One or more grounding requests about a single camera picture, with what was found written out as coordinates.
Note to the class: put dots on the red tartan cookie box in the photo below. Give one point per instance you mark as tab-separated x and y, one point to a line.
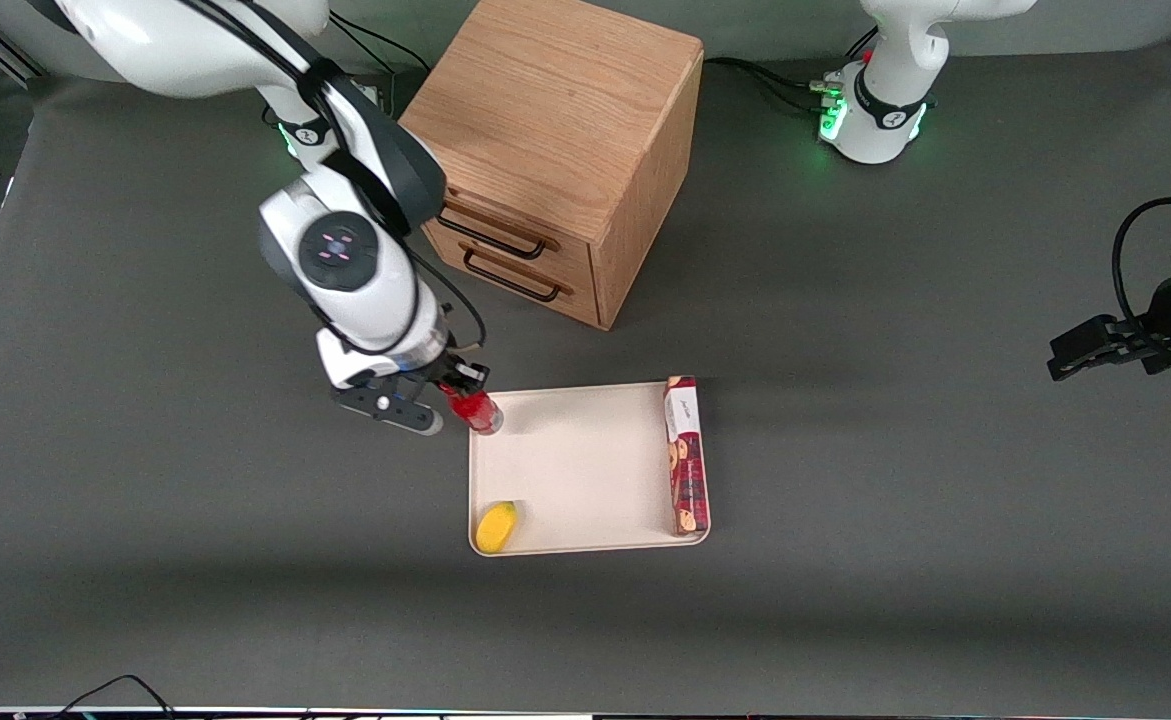
688	470

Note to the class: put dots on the cream plastic tray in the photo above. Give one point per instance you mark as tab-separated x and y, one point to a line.
585	470

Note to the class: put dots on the wooden two-drawer cabinet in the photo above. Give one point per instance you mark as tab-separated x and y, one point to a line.
555	110

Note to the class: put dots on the red coke bottle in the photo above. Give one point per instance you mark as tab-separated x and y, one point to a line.
477	410

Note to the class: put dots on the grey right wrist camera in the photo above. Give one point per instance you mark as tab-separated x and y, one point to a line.
385	407

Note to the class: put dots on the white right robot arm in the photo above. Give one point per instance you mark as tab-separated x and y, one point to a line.
365	300

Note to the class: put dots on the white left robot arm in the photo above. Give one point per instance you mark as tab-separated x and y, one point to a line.
885	100

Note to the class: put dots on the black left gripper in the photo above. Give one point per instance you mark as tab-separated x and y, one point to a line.
1167	310

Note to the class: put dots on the yellow lemon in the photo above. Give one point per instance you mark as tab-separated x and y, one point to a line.
496	527

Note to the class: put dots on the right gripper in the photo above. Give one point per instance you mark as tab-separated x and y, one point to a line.
442	370

